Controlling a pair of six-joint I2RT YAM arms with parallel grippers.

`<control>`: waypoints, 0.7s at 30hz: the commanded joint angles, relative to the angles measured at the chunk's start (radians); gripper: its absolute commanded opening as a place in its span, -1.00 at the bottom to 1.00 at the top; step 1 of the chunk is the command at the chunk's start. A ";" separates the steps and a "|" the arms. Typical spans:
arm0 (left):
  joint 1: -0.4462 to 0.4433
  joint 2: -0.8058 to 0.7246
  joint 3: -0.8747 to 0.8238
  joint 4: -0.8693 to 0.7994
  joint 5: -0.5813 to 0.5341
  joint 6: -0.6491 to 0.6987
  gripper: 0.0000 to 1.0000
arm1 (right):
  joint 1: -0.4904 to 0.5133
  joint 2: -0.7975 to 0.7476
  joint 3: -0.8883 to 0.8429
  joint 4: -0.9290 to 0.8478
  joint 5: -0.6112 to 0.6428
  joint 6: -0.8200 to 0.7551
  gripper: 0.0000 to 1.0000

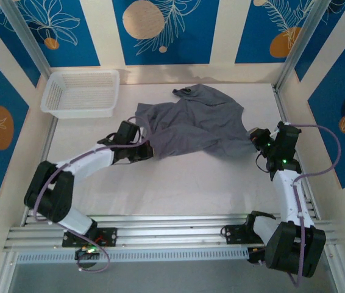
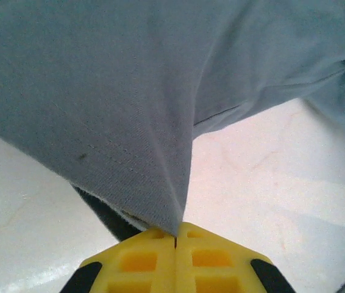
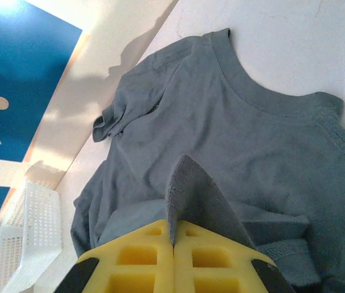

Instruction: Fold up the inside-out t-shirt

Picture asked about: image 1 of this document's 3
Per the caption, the grey t-shirt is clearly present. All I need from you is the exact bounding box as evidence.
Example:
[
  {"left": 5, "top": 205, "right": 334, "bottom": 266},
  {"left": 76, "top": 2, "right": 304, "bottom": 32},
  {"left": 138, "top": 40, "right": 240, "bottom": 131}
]
[{"left": 136, "top": 84, "right": 252, "bottom": 160}]

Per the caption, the white plastic mesh basket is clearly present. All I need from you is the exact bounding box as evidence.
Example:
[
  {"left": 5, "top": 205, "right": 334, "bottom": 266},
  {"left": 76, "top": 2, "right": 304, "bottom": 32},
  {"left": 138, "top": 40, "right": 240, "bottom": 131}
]
[{"left": 40, "top": 69, "right": 121, "bottom": 119}]

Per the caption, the thin black wire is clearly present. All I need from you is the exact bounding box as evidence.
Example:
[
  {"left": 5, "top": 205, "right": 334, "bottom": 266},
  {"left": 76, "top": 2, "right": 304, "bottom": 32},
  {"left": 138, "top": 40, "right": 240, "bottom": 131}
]
[{"left": 256, "top": 152, "right": 272, "bottom": 174}]

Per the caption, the aluminium side rail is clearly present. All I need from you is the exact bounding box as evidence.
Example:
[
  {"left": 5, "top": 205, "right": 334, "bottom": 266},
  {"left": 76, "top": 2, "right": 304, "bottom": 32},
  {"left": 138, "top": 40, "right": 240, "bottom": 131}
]
[
  {"left": 37, "top": 76, "right": 60, "bottom": 167},
  {"left": 272, "top": 84, "right": 321, "bottom": 220}
]

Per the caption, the aluminium corner post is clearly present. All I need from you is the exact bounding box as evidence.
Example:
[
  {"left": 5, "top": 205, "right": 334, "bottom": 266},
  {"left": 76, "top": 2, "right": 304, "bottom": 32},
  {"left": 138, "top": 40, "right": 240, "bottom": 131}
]
[
  {"left": 274, "top": 0, "right": 327, "bottom": 92},
  {"left": 0, "top": 0, "right": 53, "bottom": 79}
]

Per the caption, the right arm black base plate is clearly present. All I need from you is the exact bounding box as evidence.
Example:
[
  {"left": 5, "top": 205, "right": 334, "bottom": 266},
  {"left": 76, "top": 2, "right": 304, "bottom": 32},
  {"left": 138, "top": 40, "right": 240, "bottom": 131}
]
[{"left": 224, "top": 224, "right": 266, "bottom": 245}]

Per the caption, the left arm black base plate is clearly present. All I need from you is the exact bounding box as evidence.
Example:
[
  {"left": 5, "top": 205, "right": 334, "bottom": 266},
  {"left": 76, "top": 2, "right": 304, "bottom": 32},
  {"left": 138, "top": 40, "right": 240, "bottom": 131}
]
[{"left": 62, "top": 227, "right": 118, "bottom": 248}]

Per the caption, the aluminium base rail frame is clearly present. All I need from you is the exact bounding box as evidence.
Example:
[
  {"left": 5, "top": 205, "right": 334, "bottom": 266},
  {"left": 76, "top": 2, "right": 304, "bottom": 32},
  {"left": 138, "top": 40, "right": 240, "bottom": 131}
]
[{"left": 3, "top": 213, "right": 343, "bottom": 253}]

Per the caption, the grey slotted cable duct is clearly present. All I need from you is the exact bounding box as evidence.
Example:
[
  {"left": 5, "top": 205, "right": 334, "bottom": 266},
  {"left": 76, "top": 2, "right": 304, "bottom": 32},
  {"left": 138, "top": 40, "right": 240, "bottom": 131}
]
[{"left": 16, "top": 247, "right": 250, "bottom": 264}]

